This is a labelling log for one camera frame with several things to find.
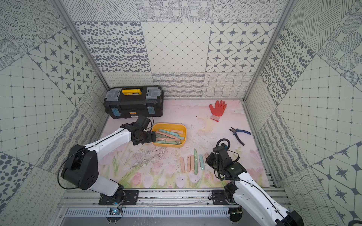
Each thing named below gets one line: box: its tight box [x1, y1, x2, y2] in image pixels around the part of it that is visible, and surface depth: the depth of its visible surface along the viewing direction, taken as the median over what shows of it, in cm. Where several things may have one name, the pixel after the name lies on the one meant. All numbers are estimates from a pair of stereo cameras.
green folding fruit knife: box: [193, 147, 198, 176], surface depth 88 cm
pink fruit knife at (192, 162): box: [190, 154, 195, 172], surface depth 88 cm
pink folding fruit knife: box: [179, 156, 186, 174], surface depth 87 cm
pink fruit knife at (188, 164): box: [186, 155, 191, 173], surface depth 87 cm
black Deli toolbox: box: [102, 85, 165, 120], surface depth 100 cm
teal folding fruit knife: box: [198, 154, 206, 171], surface depth 88 cm
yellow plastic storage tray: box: [151, 122, 188, 148], surface depth 98 cm
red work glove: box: [209, 100, 227, 122], surface depth 117 cm
